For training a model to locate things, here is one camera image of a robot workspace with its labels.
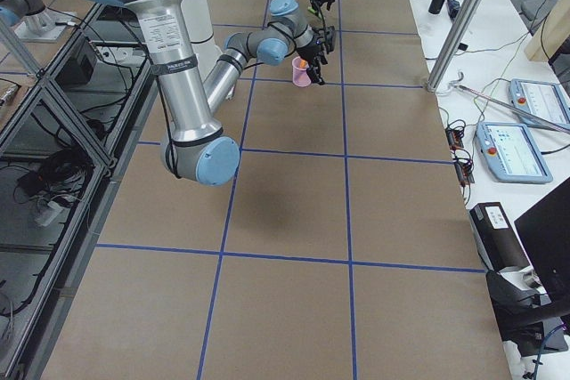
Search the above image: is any aluminium frame post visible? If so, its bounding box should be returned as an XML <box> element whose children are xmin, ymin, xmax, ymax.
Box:
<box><xmin>425</xmin><ymin>0</ymin><xmax>482</xmax><ymax>93</ymax></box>

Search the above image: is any pink mesh pen holder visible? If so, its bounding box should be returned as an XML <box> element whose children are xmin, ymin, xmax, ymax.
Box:
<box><xmin>291</xmin><ymin>56</ymin><xmax>311</xmax><ymax>87</ymax></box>

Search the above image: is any teach pendant tablet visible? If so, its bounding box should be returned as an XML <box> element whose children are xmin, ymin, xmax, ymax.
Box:
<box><xmin>476</xmin><ymin>122</ymin><xmax>553</xmax><ymax>184</ymax></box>
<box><xmin>509</xmin><ymin>79</ymin><xmax>569</xmax><ymax>128</ymax></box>

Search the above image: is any black monitor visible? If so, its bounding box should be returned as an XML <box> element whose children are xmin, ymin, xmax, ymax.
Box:
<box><xmin>515</xmin><ymin>179</ymin><xmax>569</xmax><ymax>300</ymax></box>

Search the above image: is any near teach pendant tablet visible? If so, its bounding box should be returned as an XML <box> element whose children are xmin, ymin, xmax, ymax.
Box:
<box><xmin>476</xmin><ymin>122</ymin><xmax>553</xmax><ymax>184</ymax></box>

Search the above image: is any far teach pendant tablet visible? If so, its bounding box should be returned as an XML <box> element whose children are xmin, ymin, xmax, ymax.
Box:
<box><xmin>509</xmin><ymin>79</ymin><xmax>569</xmax><ymax>128</ymax></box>

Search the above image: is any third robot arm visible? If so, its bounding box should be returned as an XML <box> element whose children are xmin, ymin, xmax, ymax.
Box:
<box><xmin>1</xmin><ymin>0</ymin><xmax>77</xmax><ymax>43</ymax></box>

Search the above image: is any black box with label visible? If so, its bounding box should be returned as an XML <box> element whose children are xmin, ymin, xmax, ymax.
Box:
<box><xmin>469</xmin><ymin>202</ymin><xmax>530</xmax><ymax>272</ymax></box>

